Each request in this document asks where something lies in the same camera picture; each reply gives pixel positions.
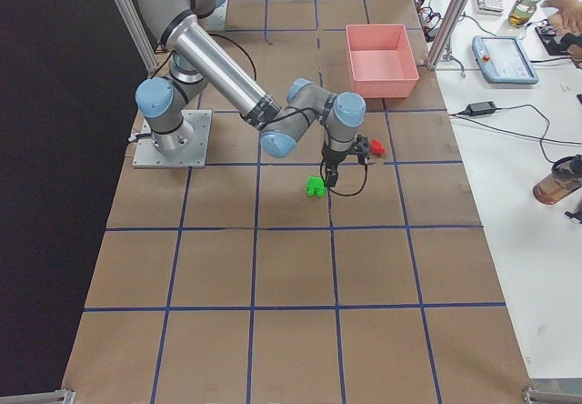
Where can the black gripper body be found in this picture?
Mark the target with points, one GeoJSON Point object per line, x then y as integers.
{"type": "Point", "coordinates": [331, 157]}

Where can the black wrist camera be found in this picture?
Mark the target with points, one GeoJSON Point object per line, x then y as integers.
{"type": "Point", "coordinates": [363, 149]}

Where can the brown water bottle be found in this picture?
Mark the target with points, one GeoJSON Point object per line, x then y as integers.
{"type": "Point", "coordinates": [563, 179]}

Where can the aluminium frame post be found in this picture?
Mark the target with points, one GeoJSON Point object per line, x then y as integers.
{"type": "Point", "coordinates": [443, 38]}

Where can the person hand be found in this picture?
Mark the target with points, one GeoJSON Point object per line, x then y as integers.
{"type": "Point", "coordinates": [568, 18]}

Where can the teach pendant tablet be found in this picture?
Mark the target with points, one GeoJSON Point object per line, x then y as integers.
{"type": "Point", "coordinates": [503, 61]}

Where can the black power adapter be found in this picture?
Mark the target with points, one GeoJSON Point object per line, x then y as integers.
{"type": "Point", "coordinates": [480, 109]}

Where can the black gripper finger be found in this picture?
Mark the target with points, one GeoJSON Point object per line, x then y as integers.
{"type": "Point", "coordinates": [331, 175]}

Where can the green toy block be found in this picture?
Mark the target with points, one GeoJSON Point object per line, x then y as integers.
{"type": "Point", "coordinates": [315, 187]}

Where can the pink plastic box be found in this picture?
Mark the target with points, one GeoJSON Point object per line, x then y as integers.
{"type": "Point", "coordinates": [380, 61]}

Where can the red toy block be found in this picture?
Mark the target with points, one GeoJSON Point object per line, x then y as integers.
{"type": "Point", "coordinates": [377, 148]}

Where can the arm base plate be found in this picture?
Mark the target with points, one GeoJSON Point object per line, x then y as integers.
{"type": "Point", "coordinates": [216, 22]}
{"type": "Point", "coordinates": [186, 147]}

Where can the green yellow figurine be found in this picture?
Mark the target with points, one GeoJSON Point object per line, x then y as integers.
{"type": "Point", "coordinates": [521, 12]}

